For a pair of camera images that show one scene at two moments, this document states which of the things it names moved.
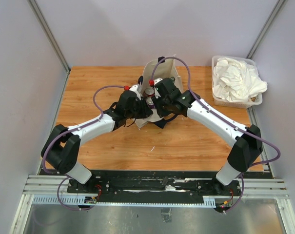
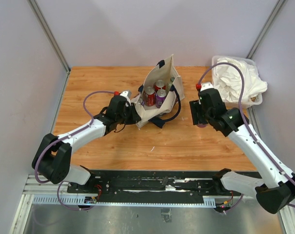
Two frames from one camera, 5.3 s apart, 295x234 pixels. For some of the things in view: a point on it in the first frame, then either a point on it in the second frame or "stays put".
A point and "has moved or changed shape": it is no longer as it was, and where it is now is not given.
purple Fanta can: x=150 y=103 has moved or changed shape
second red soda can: x=149 y=91 stays put
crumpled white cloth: x=236 y=81 stays put
